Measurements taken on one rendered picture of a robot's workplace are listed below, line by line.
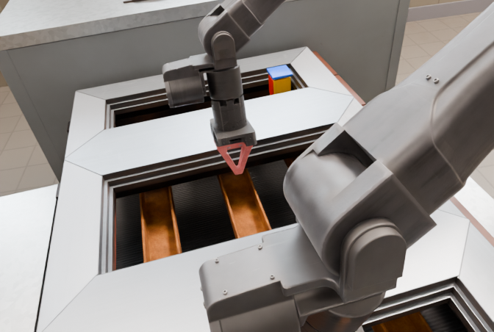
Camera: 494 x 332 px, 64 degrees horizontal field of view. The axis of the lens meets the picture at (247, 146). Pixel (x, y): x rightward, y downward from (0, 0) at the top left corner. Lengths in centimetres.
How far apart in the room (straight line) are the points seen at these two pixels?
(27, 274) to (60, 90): 60
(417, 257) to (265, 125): 47
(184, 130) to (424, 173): 81
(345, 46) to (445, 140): 124
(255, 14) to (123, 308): 50
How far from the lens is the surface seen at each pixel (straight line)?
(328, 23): 139
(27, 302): 93
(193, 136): 97
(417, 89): 25
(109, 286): 73
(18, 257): 102
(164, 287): 70
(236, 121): 67
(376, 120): 25
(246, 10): 62
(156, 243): 100
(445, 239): 77
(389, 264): 24
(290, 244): 28
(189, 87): 64
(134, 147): 99
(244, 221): 100
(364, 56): 152
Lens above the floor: 144
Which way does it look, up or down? 39 degrees down
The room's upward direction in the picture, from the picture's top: 6 degrees counter-clockwise
